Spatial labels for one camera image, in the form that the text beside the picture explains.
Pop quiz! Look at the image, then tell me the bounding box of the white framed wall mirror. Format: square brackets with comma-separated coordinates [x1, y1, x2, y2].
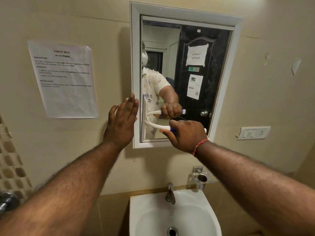
[129, 0, 244, 149]

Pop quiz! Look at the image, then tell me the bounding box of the person's left hand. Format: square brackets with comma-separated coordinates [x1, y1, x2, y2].
[103, 93, 140, 148]

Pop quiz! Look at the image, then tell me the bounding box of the white ceramic wash basin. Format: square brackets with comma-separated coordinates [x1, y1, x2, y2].
[129, 189, 222, 236]

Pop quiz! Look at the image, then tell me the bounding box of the printed white paper sheet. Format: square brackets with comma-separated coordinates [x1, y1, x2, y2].
[27, 40, 99, 119]

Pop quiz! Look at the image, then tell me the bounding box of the chrome wall valve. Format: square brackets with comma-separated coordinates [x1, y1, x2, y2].
[0, 191, 21, 217]

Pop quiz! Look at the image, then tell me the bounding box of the white adhesive wall patch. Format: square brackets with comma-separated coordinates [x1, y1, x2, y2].
[291, 59, 302, 76]

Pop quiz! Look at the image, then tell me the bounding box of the chrome wall tumbler holder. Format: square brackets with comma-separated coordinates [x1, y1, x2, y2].
[192, 166, 217, 191]

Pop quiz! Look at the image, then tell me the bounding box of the white and blue squeegee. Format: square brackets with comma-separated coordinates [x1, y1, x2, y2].
[142, 94, 208, 134]

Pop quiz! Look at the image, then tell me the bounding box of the white wall switch plate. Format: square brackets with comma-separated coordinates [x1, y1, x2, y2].
[235, 126, 271, 141]

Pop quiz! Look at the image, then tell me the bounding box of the chrome basin faucet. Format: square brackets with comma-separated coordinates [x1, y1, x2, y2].
[165, 182, 177, 205]

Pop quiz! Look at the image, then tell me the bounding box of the person's right hand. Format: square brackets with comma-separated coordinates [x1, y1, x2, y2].
[160, 119, 210, 155]

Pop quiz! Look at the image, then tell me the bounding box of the red thread bracelet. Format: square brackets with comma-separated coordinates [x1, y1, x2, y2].
[192, 139, 209, 157]

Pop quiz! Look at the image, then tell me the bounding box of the person's right forearm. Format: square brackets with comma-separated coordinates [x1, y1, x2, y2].
[194, 141, 315, 236]

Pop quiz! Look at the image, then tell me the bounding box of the person's left forearm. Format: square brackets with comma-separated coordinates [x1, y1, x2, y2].
[0, 139, 128, 236]

